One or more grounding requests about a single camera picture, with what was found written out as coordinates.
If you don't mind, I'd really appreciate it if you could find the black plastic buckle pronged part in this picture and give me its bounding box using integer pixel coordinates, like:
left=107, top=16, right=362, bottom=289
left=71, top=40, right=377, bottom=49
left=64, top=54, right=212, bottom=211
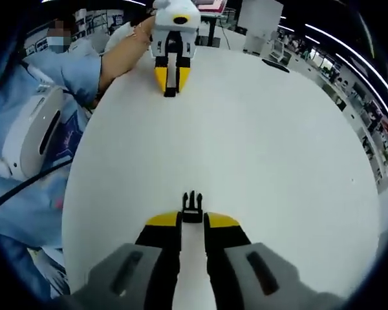
left=182, top=189, right=204, bottom=224

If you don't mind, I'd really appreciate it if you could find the person's left hand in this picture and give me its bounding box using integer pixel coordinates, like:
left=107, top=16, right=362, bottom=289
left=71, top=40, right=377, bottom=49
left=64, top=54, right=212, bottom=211
left=131, top=15, right=156, bottom=50

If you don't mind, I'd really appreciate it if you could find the white and grey worn device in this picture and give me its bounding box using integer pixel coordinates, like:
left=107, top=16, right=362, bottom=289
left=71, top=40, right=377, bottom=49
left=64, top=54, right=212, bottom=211
left=0, top=86, right=65, bottom=180

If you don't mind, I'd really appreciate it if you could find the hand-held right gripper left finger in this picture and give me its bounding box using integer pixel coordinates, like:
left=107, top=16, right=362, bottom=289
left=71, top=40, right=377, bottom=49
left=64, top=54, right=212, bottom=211
left=83, top=211, right=184, bottom=310

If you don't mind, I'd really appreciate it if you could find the black-legged standing desk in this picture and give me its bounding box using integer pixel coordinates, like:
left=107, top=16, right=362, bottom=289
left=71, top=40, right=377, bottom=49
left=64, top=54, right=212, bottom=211
left=197, top=8, right=237, bottom=48

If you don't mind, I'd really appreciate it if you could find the person in blue shirt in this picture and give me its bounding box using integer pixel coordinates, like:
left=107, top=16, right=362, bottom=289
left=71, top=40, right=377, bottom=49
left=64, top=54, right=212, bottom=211
left=0, top=40, right=105, bottom=300

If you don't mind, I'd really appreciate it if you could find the white office chair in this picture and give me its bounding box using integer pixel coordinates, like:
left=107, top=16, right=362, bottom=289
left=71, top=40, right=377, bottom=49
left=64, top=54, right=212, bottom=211
left=268, top=30, right=292, bottom=65

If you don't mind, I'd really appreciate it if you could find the black device cable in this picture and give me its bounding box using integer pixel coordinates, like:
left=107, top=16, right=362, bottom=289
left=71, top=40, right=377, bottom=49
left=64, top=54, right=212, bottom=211
left=0, top=157, right=76, bottom=212

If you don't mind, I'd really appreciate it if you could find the computer monitor with red screen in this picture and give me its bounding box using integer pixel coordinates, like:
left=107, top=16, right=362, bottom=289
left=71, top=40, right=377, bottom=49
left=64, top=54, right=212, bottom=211
left=195, top=0, right=228, bottom=12

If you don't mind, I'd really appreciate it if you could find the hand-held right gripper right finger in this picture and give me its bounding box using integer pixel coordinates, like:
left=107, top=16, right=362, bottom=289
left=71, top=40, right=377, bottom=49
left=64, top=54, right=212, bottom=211
left=202, top=211, right=343, bottom=310

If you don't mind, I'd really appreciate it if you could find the straight ceiling light strip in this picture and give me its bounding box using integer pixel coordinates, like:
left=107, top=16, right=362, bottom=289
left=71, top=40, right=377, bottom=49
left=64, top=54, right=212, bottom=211
left=334, top=50, right=376, bottom=78
left=305, top=22, right=347, bottom=50

